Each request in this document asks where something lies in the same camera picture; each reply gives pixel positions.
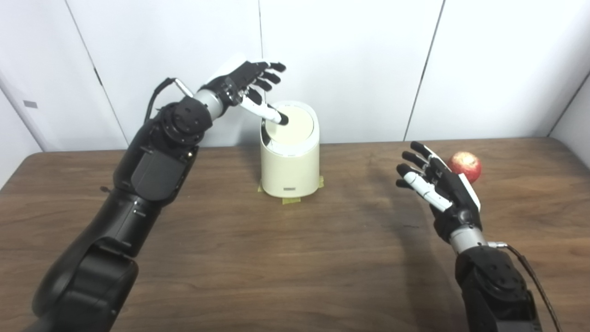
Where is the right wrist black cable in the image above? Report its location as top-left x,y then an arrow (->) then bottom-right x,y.
488,241 -> 563,332

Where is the cream round bin lid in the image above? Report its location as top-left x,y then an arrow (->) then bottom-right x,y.
265,105 -> 315,143

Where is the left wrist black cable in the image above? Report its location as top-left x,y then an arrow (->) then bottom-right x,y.
144,77 -> 194,123

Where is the red apple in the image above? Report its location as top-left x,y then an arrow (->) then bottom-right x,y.
447,152 -> 483,184

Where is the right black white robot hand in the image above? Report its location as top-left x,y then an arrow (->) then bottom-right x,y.
395,141 -> 483,243

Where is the cream-colored bin body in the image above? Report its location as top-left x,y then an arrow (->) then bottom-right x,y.
260,101 -> 320,199

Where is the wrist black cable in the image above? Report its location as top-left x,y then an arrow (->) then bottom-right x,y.
144,77 -> 194,123
488,241 -> 563,332

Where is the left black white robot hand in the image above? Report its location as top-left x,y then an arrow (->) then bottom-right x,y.
199,61 -> 289,126

